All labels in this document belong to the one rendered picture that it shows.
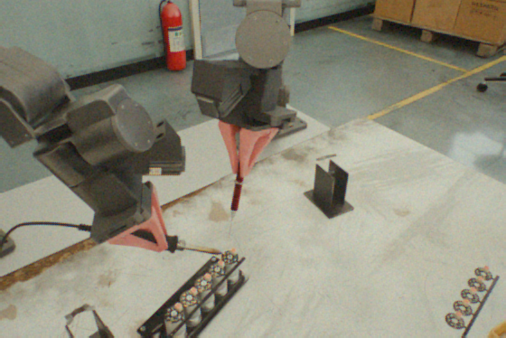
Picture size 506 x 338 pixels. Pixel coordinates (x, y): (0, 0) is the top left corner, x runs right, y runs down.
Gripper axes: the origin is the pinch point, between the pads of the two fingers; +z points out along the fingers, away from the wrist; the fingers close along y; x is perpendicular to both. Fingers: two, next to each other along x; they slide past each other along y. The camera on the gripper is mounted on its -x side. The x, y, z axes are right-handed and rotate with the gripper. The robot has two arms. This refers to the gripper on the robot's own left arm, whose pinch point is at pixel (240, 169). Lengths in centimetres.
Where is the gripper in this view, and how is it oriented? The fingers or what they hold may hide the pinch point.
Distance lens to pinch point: 56.8
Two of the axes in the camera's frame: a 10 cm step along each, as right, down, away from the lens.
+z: -1.8, 9.4, 2.8
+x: 5.1, -1.6, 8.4
